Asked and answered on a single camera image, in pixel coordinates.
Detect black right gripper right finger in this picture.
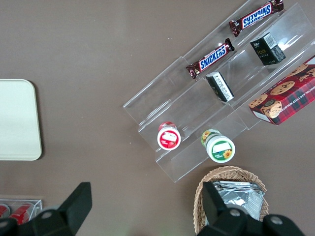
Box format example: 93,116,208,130
196,181,305,236

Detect small black carton box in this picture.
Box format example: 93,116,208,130
205,71,234,102
250,32,286,66

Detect light tan wicker basket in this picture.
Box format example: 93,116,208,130
193,166,270,236

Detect Snickers chocolate bar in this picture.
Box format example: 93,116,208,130
186,38,235,79
228,0,284,37

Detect silver foil packets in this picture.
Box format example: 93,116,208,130
211,180,266,222

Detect clear acrylic bottle rack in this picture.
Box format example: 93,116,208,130
0,198,43,222

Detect clear acrylic stepped stand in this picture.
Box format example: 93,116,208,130
122,0,315,184

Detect red plaid cookie box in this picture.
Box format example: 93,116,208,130
248,55,315,126

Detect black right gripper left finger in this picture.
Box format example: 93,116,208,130
0,181,93,236

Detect green lid yogurt cup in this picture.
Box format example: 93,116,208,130
201,129,236,164

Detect cream plastic tray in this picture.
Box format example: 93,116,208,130
0,79,43,161

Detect red lid yogurt cup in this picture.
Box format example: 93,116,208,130
157,121,182,150

